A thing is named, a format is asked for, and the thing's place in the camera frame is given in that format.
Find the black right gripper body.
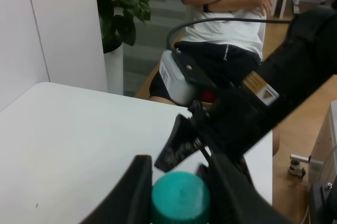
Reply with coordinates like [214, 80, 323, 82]
[187, 86, 279, 170]

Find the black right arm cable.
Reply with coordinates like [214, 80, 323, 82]
[166, 17, 293, 51]

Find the metal caster foot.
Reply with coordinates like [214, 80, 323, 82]
[288, 154, 323, 178]

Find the green potted plant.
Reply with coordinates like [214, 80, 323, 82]
[97, 0, 151, 53]

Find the white plant pot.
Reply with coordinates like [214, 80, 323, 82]
[104, 44, 124, 95]

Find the white cabinet at right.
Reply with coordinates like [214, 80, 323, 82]
[309, 101, 336, 223]

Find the green-capped test tube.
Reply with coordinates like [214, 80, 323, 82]
[151, 171, 210, 224]

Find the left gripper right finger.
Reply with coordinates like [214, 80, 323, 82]
[208, 154, 289, 223]

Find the seated person white shirt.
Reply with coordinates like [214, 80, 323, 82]
[148, 0, 280, 156]

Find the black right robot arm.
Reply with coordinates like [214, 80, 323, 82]
[154, 6, 336, 172]

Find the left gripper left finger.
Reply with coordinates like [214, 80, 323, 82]
[82, 155, 153, 224]

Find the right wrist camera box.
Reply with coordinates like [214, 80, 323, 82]
[159, 49, 216, 106]

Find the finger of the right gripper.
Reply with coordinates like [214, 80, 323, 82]
[195, 163, 209, 182]
[154, 114, 203, 172]

